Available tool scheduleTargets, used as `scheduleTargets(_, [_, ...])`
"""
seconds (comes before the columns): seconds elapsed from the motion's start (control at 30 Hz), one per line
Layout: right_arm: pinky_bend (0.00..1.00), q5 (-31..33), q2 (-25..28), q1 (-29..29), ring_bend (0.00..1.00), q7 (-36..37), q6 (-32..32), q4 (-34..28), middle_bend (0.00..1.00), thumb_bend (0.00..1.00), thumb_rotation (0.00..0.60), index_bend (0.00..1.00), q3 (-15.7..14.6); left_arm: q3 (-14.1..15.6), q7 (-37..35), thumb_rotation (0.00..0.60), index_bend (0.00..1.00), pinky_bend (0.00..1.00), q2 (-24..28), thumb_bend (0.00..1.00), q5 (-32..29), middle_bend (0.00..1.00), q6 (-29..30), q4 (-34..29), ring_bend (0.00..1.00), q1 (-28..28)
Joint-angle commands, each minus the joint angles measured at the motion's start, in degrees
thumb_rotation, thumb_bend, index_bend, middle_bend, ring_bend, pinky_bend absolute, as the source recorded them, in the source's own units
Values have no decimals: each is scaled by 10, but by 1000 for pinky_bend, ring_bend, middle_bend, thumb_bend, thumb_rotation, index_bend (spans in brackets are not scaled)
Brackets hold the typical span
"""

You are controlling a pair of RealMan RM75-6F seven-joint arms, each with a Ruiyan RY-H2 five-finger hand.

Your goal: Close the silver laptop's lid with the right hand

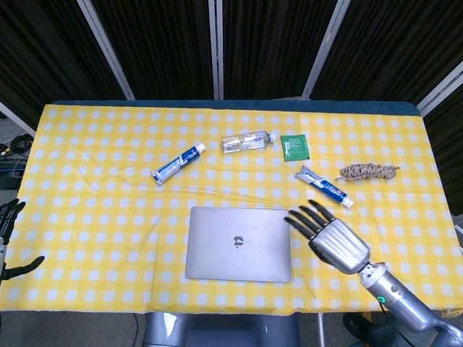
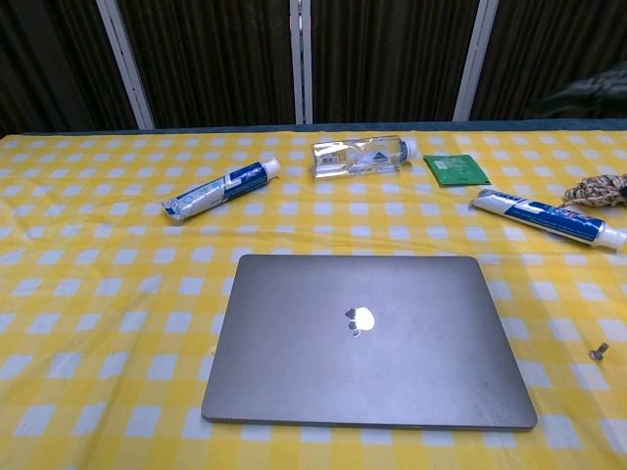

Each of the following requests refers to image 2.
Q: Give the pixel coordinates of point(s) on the green circuit board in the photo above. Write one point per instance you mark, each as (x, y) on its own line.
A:
(455, 170)

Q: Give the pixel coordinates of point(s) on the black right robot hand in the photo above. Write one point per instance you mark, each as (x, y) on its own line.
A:
(593, 93)

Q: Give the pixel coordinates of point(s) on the small metal screw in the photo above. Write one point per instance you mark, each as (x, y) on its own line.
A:
(598, 351)

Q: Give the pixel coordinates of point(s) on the blue white toothpaste tube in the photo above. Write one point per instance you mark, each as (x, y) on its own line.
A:
(215, 191)
(539, 213)

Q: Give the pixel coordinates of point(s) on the dark pleated curtain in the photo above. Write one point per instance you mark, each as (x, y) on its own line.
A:
(215, 49)

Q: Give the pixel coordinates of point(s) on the yellow white checkered tablecloth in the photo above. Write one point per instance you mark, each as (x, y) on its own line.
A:
(98, 294)

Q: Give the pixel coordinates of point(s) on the white metal frame post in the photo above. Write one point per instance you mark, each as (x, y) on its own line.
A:
(125, 63)
(301, 49)
(475, 63)

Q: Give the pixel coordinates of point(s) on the grey laptop computer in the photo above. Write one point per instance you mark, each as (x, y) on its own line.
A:
(294, 372)

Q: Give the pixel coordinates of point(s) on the clear plastic water bottle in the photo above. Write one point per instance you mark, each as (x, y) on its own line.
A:
(357, 157)

